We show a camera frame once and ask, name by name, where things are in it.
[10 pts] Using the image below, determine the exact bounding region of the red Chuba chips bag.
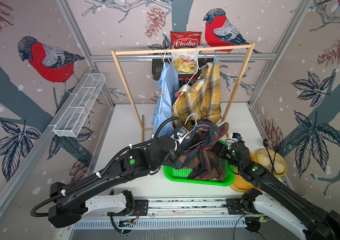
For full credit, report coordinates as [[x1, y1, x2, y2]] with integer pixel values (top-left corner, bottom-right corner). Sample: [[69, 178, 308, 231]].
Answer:
[[171, 31, 202, 75]]

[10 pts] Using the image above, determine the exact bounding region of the light blue shirt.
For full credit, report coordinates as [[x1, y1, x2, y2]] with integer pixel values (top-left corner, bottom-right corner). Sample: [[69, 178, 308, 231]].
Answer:
[[152, 63, 180, 135]]

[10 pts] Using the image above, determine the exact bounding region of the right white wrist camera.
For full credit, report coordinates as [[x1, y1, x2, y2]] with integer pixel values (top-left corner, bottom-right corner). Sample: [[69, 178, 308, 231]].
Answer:
[[232, 133, 242, 141]]

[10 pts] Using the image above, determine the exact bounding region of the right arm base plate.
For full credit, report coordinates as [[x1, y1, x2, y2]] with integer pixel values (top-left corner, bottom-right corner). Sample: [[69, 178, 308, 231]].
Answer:
[[222, 199, 262, 215]]

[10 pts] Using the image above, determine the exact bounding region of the black wall bracket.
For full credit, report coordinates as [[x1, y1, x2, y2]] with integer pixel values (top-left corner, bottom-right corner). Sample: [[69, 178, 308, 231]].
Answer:
[[152, 59, 164, 81]]

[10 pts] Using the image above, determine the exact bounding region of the teal clothespin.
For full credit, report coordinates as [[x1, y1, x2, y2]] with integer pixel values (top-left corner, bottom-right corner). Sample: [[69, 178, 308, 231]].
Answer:
[[213, 56, 220, 66]]

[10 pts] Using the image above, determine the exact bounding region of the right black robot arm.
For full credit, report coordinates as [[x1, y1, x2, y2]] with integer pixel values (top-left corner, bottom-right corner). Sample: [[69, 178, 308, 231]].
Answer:
[[213, 141, 340, 240]]

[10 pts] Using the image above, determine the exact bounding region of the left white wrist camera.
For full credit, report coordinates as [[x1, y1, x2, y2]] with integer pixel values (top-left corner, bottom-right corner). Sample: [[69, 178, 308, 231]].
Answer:
[[174, 126, 189, 144]]

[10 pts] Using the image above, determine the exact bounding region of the green plastic mesh basket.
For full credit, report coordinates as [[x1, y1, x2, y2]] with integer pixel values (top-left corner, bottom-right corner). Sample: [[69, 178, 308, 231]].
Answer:
[[164, 140, 235, 187]]

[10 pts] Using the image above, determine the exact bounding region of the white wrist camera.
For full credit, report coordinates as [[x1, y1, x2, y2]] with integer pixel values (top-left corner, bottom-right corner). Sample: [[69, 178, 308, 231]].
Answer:
[[232, 133, 242, 141], [174, 126, 189, 144]]

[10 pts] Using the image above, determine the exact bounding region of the yellow plastic tray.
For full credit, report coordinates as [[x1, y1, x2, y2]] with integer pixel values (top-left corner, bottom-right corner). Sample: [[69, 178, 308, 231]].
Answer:
[[228, 152, 259, 192]]

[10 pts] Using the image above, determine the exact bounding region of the wooden clothes rack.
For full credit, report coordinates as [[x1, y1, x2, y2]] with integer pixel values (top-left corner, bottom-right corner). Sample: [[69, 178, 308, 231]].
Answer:
[[110, 41, 256, 142]]

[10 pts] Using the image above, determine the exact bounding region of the white hanger of yellow shirt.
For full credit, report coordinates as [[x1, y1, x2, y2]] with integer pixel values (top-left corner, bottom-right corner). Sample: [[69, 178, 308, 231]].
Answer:
[[186, 47, 214, 85]]

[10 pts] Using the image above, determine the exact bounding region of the dark multicolour plaid shirt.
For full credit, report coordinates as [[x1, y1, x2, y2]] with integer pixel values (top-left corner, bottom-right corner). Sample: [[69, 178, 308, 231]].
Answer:
[[174, 122, 229, 182]]

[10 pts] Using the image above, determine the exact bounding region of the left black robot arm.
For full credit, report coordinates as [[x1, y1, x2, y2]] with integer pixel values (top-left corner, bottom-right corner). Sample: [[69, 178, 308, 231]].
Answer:
[[30, 117, 181, 228]]

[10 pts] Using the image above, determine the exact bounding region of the white clothespin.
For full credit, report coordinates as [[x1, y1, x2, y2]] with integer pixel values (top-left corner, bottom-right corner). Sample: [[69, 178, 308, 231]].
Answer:
[[216, 120, 226, 127]]

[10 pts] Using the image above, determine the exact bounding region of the yellow round bowl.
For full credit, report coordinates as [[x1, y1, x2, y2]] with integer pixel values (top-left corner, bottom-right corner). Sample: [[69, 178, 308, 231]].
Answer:
[[256, 150, 288, 178]]

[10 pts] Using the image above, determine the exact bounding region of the yellow plaid shirt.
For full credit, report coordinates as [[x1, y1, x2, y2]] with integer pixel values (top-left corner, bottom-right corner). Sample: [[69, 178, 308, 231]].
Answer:
[[172, 63, 222, 124]]

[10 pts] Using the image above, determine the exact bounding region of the white wire mesh basket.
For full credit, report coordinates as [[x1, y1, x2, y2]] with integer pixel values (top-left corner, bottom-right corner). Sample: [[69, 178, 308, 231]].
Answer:
[[53, 73, 106, 138]]

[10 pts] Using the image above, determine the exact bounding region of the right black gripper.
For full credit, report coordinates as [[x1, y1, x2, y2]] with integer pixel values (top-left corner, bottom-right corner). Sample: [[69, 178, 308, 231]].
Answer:
[[211, 141, 242, 173]]

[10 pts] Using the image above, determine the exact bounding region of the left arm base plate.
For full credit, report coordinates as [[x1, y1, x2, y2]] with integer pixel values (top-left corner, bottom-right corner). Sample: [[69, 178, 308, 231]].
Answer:
[[113, 200, 149, 217]]

